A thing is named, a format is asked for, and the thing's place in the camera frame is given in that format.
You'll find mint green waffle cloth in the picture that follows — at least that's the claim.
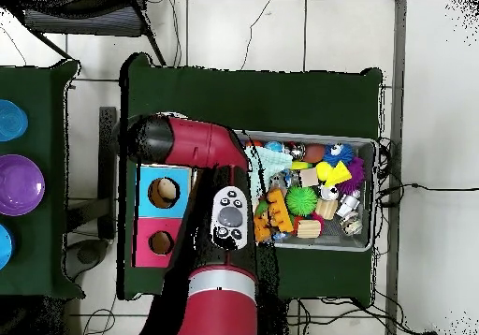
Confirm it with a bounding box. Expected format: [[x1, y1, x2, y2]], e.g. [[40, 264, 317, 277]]
[[246, 147, 295, 201]]

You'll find wooden box with three holes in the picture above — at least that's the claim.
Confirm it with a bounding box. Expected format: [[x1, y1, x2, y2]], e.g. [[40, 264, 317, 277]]
[[132, 164, 194, 269]]

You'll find shallow clear mesh bin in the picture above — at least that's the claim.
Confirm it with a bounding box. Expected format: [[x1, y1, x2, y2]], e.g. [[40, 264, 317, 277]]
[[233, 128, 378, 253]]

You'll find green spiky ball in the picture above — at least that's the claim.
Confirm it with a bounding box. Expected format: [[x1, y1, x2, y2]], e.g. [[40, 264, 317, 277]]
[[284, 184, 318, 217]]

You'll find plain wooden block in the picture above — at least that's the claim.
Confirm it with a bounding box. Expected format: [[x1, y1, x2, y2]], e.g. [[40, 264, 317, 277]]
[[300, 167, 320, 187]]

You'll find dark green table cloth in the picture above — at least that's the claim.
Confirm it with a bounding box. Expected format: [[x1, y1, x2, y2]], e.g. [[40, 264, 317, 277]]
[[119, 51, 384, 307], [0, 59, 85, 299]]

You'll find yellow cheese wedge toy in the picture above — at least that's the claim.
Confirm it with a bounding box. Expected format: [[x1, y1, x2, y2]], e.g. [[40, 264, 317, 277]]
[[315, 160, 354, 188]]

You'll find blue spiky ball with eye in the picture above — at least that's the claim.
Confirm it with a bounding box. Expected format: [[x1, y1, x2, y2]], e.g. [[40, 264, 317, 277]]
[[321, 141, 356, 168]]

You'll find purple spiky toy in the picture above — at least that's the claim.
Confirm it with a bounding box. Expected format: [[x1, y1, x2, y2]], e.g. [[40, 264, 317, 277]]
[[336, 155, 368, 196]]

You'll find black upright panel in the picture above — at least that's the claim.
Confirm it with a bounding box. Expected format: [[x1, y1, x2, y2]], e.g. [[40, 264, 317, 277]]
[[98, 106, 118, 239]]

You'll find dark grey rounded base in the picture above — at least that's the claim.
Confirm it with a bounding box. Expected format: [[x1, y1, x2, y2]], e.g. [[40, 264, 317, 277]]
[[61, 238, 110, 281]]

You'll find purple plastic bowl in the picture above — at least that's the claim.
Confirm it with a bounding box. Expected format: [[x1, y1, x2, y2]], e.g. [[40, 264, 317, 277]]
[[0, 153, 46, 217]]

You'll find grey and black chair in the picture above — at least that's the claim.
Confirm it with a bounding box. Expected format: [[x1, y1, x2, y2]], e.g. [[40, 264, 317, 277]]
[[7, 0, 167, 66]]

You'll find thin black looped cable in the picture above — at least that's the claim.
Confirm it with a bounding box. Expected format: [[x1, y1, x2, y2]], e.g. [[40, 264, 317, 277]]
[[80, 293, 118, 335]]

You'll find black cable with plug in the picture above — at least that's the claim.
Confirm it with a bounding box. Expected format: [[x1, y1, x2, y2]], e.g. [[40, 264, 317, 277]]
[[375, 136, 479, 211]]

